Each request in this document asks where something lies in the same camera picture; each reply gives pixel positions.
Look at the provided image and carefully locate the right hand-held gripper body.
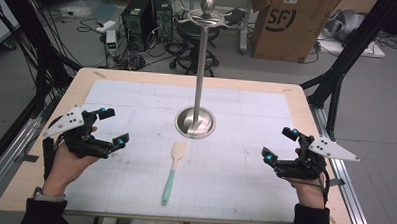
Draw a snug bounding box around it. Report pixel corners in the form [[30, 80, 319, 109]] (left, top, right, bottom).
[[273, 132, 362, 183]]

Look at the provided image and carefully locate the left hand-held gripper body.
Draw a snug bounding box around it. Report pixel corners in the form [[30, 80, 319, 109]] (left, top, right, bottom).
[[41, 103, 117, 160]]

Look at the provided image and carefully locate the person's right hand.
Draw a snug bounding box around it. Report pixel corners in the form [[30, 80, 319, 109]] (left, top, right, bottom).
[[286, 146, 330, 210]]

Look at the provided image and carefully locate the person's left hand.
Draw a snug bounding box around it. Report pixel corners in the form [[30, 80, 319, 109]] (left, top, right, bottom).
[[41, 124, 101, 201]]

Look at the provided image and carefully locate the white grid mat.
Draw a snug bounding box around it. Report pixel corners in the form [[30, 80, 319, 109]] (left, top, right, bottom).
[[64, 77, 304, 224]]

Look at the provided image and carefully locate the grey wristwatch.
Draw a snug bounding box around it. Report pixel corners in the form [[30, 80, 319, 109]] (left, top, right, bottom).
[[32, 185, 67, 202]]

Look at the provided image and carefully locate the white device with green light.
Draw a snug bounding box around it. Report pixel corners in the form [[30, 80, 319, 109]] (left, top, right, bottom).
[[104, 29, 119, 57]]

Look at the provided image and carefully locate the white power strip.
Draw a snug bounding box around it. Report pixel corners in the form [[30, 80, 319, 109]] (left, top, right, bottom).
[[95, 19, 117, 34]]

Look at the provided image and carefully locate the black computer tower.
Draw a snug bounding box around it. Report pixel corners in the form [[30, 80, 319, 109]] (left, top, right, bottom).
[[120, 0, 158, 53], [150, 0, 175, 44]]

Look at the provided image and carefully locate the tall metal utensil stand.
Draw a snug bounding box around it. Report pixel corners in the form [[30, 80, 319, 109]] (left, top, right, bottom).
[[173, 0, 232, 142]]

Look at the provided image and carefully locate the large cardboard box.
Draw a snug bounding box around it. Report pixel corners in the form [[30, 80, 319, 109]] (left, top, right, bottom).
[[248, 0, 345, 65]]

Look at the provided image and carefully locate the white flat board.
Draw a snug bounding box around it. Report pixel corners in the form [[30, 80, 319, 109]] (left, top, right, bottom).
[[315, 30, 387, 60]]

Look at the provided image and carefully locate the black rolling stool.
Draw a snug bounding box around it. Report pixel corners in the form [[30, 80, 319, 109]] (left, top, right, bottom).
[[168, 20, 223, 78]]

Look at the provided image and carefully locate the white table leg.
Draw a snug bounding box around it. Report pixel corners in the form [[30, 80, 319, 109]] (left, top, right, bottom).
[[237, 0, 252, 57]]

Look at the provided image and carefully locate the silver grey bag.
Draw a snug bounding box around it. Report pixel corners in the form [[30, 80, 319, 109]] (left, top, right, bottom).
[[323, 7, 368, 45]]

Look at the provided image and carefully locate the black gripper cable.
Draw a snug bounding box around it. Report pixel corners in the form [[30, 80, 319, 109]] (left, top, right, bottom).
[[291, 159, 332, 206]]

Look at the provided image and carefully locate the black strap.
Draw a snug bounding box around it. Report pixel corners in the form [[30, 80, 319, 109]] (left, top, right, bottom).
[[40, 136, 58, 182]]

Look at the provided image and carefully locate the aluminium rail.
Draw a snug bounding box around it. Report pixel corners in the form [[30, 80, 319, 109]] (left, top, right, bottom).
[[0, 94, 60, 206], [304, 104, 379, 224]]

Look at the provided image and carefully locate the wooden spatula with teal handle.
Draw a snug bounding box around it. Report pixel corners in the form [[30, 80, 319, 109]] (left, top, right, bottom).
[[160, 140, 188, 208]]

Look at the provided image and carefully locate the black metal frame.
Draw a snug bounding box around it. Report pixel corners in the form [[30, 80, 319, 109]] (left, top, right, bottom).
[[298, 0, 397, 144], [0, 0, 86, 122]]

